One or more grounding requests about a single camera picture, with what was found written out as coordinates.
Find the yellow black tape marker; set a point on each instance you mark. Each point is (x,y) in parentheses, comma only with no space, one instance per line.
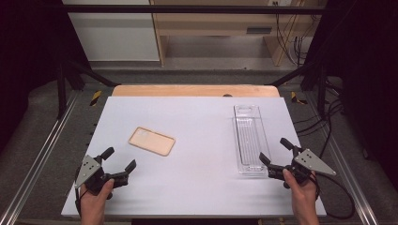
(96,97)
(294,97)

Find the person's right hand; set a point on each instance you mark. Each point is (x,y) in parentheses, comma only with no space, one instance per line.
(303,197)

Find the person's left hand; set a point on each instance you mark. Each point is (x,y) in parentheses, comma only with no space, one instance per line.
(94,203)

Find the black curtain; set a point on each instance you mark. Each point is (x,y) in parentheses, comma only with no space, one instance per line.
(28,62)
(366,78)

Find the aluminium rail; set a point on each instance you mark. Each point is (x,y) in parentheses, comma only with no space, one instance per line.
(37,162)
(347,175)

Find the black horizontal frame bar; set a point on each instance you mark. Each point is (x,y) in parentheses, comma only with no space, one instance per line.
(187,9)

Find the clear plastic tray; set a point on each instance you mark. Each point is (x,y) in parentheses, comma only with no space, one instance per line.
(250,137)

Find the light wooden desk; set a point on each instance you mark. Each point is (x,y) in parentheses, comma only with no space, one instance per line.
(216,23)

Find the light wooden table board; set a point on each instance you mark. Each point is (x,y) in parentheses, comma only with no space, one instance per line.
(187,90)

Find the black metal frame strut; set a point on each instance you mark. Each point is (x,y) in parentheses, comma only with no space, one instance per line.
(321,90)
(61,90)

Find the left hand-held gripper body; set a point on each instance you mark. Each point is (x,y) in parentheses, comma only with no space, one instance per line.
(100,179)

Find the white cabinet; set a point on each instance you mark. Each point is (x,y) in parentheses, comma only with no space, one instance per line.
(115,34)

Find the beige phone case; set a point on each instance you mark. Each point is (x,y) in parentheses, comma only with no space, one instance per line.
(152,141)

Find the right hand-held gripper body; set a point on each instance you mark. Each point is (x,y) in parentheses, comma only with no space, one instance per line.
(308,162)

